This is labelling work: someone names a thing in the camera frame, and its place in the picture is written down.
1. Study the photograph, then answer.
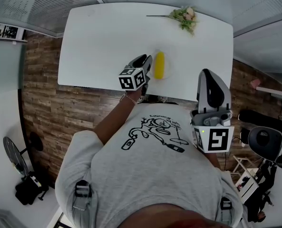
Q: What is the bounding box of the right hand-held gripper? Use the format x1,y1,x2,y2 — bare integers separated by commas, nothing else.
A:
190,68,235,153

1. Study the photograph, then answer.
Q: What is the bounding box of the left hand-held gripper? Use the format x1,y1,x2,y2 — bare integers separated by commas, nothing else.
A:
118,54,154,97

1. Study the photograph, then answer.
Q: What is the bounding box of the yellow corn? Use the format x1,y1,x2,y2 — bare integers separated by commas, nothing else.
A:
154,51,165,80

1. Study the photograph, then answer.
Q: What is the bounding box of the white plate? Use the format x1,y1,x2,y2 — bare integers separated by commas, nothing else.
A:
148,48,174,80

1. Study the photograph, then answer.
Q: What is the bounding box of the person's left forearm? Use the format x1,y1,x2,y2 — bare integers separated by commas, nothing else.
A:
93,89,143,147

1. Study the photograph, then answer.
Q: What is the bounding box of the person's right forearm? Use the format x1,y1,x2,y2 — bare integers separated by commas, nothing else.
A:
200,151,222,170

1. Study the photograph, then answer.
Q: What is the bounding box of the white desk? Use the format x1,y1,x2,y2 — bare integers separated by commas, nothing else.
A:
256,86,282,102
57,1,234,102

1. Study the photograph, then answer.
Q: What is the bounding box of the black padded object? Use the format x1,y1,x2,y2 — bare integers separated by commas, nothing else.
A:
238,110,282,130

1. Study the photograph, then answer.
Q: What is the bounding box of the flower bouquet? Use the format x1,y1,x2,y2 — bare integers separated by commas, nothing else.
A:
146,5,200,37

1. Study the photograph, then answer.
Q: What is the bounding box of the grey office chair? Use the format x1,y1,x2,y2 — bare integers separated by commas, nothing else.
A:
247,126,282,173

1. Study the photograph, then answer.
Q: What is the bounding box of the grey printed t-shirt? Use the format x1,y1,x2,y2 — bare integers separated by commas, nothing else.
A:
55,102,247,228

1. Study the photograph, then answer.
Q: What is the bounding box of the white storage cart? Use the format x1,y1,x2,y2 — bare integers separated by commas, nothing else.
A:
235,167,260,204

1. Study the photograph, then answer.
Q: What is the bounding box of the person's face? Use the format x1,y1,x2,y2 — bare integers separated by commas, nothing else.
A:
117,203,229,228

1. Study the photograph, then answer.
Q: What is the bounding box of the black round stool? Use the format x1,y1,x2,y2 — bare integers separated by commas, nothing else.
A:
29,132,44,152

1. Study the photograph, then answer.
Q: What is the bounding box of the round black side table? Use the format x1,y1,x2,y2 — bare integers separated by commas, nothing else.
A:
2,136,29,175

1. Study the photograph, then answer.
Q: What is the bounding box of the black bag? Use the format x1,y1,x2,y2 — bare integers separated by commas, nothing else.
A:
14,171,50,206

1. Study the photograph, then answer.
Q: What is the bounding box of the beaded bracelet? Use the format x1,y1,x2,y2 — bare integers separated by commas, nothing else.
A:
120,93,137,105

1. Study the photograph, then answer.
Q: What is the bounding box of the grey harness strap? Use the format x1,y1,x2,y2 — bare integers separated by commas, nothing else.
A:
219,197,233,224
72,180,93,211

